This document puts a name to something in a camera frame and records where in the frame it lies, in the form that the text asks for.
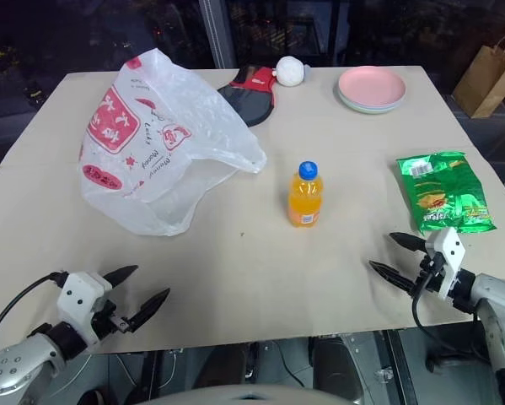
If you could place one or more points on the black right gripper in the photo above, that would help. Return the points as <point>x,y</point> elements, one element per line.
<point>430,274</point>

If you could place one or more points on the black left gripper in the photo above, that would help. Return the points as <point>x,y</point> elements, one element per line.
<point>109,318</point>

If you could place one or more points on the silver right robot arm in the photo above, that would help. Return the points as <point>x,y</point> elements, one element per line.
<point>498,308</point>

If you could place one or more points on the green chips bag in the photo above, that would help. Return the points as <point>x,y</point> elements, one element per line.
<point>444,190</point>

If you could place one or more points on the orange soda bottle blue cap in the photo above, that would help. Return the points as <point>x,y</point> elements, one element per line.
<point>306,198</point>

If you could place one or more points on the dark rounded shape under table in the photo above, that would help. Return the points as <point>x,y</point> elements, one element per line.
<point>334,367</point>

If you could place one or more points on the white red-printed plastic bag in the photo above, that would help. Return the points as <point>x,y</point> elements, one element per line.
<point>159,139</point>

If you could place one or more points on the pale green plate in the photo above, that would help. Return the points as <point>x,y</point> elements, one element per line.
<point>368,109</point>

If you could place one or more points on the grey robot torso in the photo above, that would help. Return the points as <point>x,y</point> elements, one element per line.
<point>248,395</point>

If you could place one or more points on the pink plate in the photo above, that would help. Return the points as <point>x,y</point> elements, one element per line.
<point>372,84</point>

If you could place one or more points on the white crumpled ball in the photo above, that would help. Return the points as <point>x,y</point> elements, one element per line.
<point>290,71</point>

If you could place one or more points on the red black oven mitt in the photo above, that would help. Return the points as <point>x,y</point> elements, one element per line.
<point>252,99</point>

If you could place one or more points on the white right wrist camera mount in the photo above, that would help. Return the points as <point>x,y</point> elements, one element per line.
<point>451,257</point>

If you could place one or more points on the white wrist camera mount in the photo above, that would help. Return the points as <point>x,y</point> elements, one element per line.
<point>79,295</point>
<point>451,257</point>

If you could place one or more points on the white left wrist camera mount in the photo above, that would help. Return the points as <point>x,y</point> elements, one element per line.
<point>79,295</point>

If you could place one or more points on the metal table frame rail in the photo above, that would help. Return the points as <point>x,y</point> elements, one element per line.
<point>393,367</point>

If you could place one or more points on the grey window frame post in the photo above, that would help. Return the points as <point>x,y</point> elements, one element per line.
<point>224,31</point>

